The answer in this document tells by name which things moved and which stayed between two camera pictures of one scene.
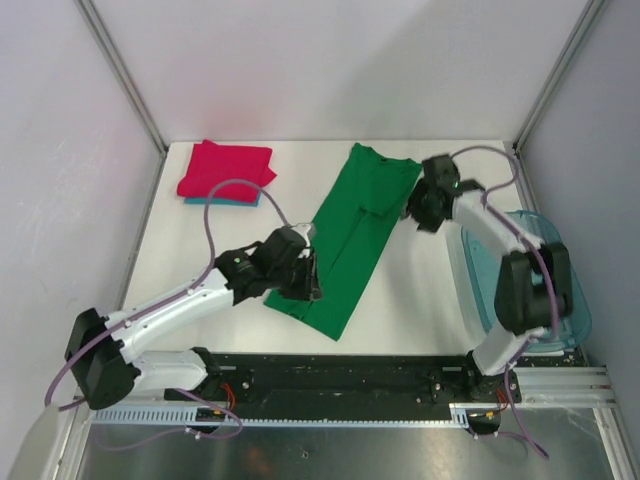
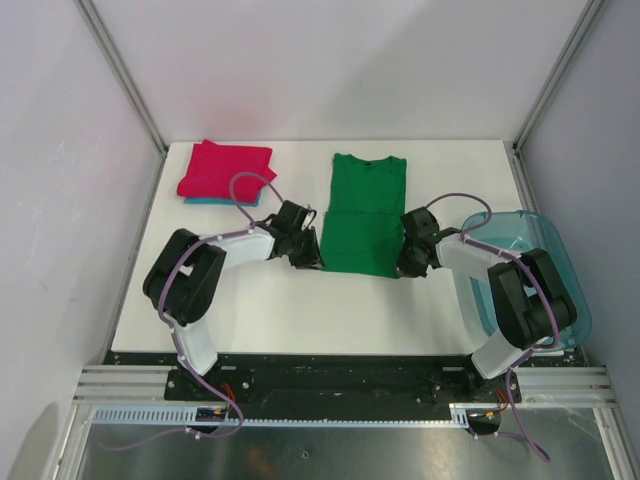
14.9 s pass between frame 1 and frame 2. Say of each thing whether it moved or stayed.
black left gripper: moved
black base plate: stayed
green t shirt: moved
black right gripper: moved
